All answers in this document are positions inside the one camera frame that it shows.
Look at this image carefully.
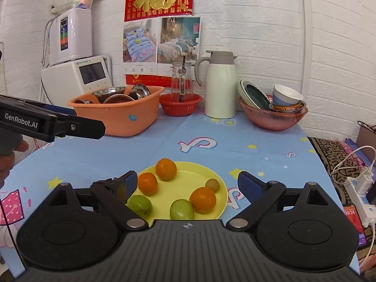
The orange plastic basket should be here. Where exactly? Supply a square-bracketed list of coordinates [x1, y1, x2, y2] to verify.
[67, 86, 165, 137]

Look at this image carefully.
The large orange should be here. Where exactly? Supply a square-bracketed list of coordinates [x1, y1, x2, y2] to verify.
[189, 187, 217, 213]

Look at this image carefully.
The green white plate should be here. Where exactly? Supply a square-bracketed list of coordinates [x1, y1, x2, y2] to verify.
[238, 80, 270, 111]

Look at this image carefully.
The red plastic basket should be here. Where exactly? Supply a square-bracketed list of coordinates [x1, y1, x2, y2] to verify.
[159, 94, 202, 117]

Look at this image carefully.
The white power strip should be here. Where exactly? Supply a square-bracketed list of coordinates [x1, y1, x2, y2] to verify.
[344, 177, 376, 227]

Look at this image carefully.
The pink glass bowl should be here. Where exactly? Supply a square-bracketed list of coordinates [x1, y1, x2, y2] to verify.
[238, 97, 309, 132]

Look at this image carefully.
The white water purifier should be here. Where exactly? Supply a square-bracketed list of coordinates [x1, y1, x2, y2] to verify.
[48, 8, 92, 66]

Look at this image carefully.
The white thermos jug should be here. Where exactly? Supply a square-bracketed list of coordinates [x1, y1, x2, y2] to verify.
[194, 50, 238, 119]

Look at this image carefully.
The small orange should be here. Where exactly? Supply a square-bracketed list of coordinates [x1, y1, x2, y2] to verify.
[155, 158, 177, 181]
[138, 172, 159, 196]

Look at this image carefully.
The cardboard box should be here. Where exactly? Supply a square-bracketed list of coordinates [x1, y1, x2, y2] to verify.
[356, 120, 376, 149]

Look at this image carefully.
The person left hand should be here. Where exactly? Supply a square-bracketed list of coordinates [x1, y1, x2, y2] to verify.
[0, 140, 29, 188]

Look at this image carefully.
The brown kiwi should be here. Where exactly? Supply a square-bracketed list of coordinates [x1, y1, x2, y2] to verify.
[205, 178, 220, 193]

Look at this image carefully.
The white countertop appliance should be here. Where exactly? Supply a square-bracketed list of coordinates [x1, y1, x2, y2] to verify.
[41, 55, 113, 107]

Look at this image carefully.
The glass pitcher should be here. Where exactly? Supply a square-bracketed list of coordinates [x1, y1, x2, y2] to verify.
[170, 62, 194, 102]

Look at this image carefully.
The blue patterned tablecloth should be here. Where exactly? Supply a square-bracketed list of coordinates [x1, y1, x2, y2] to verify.
[1, 113, 361, 281]

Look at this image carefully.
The red fu wall calendar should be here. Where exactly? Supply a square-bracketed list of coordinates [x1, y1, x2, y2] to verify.
[122, 0, 201, 87]

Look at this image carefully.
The white blue ceramic bowl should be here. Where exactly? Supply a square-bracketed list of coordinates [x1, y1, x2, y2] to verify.
[272, 84, 303, 106]

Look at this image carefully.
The yellow plastic plate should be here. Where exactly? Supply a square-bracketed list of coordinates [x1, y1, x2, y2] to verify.
[146, 162, 227, 225]

